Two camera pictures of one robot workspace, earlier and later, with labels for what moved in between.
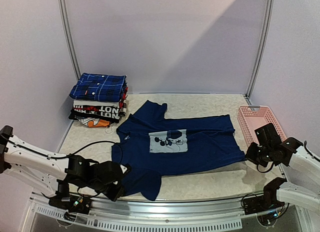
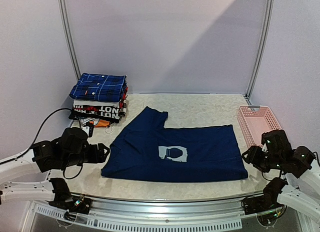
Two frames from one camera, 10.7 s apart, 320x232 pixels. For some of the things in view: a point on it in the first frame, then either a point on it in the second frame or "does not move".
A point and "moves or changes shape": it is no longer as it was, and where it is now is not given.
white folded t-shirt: x=115 y=104 does not move
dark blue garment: x=151 y=146 moves or changes shape
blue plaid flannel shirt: x=97 y=87 does not move
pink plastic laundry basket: x=251 y=118 does not move
